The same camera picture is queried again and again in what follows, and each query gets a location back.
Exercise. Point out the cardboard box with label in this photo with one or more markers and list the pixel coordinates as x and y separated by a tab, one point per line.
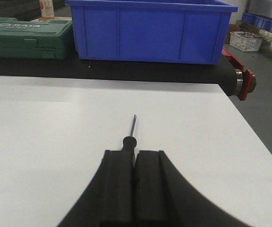
46	7

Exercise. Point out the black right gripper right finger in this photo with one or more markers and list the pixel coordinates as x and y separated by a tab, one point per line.
164	198

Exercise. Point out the black conveyor belt with roller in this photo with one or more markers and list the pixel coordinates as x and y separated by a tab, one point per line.
230	74

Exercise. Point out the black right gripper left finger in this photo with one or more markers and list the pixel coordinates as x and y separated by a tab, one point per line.
107	200

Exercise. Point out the white patterned basket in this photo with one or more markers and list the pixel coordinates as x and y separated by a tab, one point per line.
245	41

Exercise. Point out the screwdriver with thin shaft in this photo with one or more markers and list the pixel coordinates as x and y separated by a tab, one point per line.
129	142

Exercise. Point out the green SATA tool case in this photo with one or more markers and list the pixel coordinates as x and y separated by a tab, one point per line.
50	39

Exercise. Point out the large blue plastic bin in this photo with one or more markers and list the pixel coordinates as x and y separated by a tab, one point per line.
174	31

